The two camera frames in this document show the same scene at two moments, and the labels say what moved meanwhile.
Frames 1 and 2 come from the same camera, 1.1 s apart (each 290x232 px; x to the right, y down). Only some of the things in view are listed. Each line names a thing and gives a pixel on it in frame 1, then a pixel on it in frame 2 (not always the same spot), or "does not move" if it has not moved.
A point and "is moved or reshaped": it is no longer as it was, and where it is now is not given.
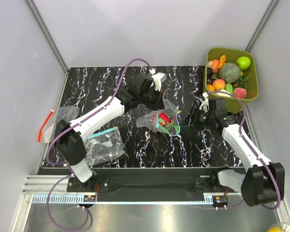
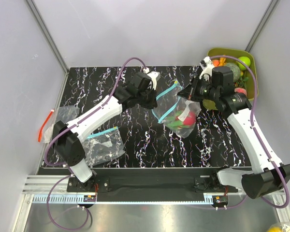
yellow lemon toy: x=275 y=229 does not move
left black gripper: x=158 y=104 does not move
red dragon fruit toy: x=165 y=120 is moved or reshaped
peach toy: x=240 y=93 does not move
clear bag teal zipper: x=162 y=121 -> x=174 y=112
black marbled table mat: x=151 y=138 does not move
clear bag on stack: x=103 y=146 does not move
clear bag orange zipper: x=65 y=113 does not move
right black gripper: x=186 y=123 -> x=189 y=93
